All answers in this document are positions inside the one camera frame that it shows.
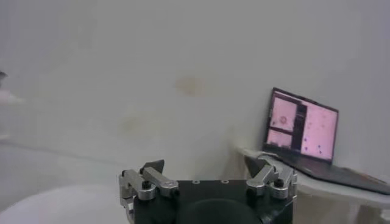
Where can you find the round white plate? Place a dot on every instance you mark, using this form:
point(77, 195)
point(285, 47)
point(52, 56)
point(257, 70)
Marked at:
point(61, 207)

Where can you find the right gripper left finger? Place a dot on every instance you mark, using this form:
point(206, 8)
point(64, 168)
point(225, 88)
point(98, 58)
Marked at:
point(160, 181)

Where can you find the grey laptop with pale screen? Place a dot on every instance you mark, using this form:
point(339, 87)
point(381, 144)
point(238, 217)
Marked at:
point(317, 131)

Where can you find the white side table with label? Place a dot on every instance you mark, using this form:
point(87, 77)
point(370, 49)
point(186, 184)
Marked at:
point(335, 198)

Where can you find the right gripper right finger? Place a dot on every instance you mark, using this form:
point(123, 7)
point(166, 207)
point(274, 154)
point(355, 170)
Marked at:
point(263, 178)

